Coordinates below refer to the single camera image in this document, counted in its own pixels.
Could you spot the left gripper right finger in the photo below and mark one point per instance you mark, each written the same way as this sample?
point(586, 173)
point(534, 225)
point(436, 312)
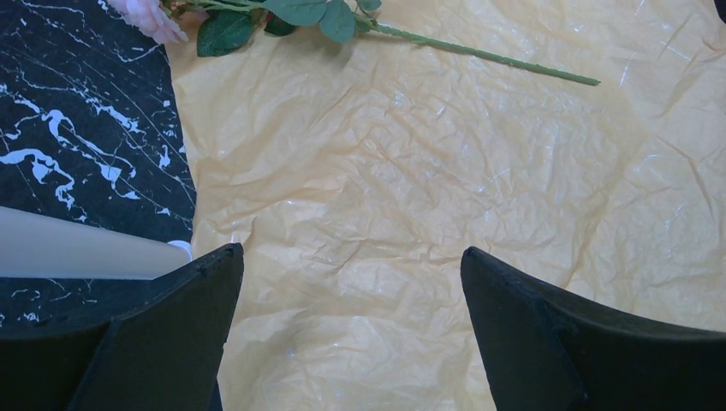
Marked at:
point(545, 348)

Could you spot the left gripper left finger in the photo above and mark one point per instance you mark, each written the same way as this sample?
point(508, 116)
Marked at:
point(91, 344)

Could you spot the orange wrapping paper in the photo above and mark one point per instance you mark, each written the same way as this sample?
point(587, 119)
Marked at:
point(356, 175)

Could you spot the white PVC pipe frame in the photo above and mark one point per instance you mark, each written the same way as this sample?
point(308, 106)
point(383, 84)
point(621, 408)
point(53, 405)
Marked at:
point(35, 246)

